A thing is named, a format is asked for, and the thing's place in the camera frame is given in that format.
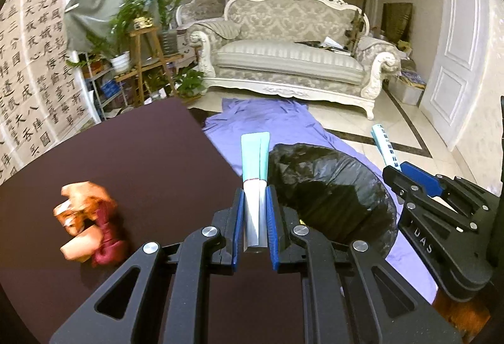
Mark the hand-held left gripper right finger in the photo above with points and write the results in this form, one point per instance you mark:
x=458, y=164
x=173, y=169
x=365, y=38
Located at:
x=272, y=229

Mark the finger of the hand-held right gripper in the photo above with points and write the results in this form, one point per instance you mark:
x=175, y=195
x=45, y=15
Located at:
x=423, y=178
x=397, y=180

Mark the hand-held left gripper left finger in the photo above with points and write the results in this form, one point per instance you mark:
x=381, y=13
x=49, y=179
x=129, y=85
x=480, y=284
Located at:
x=237, y=229

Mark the white blue tube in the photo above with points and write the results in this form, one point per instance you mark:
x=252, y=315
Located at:
x=386, y=145

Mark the white teal squeeze tube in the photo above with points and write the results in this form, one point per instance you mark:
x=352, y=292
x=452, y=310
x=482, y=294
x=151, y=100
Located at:
x=255, y=178

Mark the black trash bag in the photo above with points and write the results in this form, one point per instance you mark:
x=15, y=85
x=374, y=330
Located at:
x=334, y=190

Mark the grey storage box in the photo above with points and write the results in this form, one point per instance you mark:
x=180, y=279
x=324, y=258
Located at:
x=407, y=90

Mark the purple cloth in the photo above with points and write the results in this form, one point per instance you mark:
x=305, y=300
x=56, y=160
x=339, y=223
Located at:
x=283, y=119

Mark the dark red knotted bag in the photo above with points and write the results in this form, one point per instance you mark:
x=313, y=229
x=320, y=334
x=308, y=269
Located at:
x=110, y=237

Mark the white panelled door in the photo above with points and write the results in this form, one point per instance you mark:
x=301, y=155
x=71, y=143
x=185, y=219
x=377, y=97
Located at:
x=456, y=52

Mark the beige throw blanket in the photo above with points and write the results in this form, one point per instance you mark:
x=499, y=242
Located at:
x=220, y=29
x=374, y=45

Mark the books and papers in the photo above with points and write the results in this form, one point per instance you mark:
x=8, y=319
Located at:
x=327, y=44

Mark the small leafy floor plant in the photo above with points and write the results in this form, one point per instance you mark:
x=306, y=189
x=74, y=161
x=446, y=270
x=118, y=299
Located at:
x=191, y=82

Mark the orange plastic bag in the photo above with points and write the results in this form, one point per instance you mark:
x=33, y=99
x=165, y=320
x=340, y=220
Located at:
x=80, y=202

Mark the dark framed panel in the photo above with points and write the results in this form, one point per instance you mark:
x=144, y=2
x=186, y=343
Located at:
x=397, y=21

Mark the ornate cream sofa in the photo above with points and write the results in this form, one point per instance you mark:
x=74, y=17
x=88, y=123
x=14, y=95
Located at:
x=291, y=60

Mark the metal storage shelf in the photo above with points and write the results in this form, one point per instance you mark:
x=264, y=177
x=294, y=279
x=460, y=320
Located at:
x=100, y=90

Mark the wooden plant stand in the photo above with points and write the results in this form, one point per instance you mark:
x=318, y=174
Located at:
x=147, y=48

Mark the plant in white pot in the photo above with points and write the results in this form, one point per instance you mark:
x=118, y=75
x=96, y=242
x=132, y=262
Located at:
x=120, y=62

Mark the ornate cream armchair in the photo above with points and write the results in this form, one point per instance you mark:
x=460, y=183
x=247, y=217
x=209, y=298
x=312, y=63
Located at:
x=199, y=9

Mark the tall green potted plant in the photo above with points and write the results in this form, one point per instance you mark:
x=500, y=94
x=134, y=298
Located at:
x=167, y=3

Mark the fern in small pot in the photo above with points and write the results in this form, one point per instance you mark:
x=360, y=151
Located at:
x=132, y=11

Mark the calligraphy wall sheets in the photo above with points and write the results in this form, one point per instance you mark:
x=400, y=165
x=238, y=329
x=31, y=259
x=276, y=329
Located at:
x=35, y=64

